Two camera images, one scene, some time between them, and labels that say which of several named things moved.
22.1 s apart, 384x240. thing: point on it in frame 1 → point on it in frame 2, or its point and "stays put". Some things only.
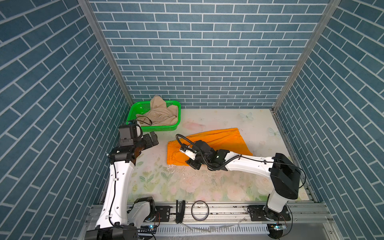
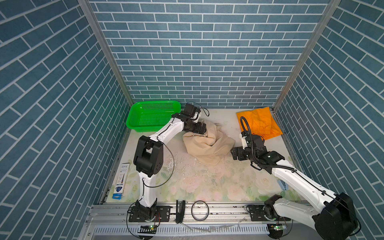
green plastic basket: (138, 108) stays put
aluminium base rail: (222, 222) stays put
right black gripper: (193, 163) → (239, 155)
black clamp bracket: (179, 216) stays put
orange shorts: (229, 139) → (261, 122)
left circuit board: (147, 228) stays put
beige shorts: (159, 114) → (211, 148)
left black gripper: (148, 142) → (196, 129)
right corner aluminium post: (307, 54) stays put
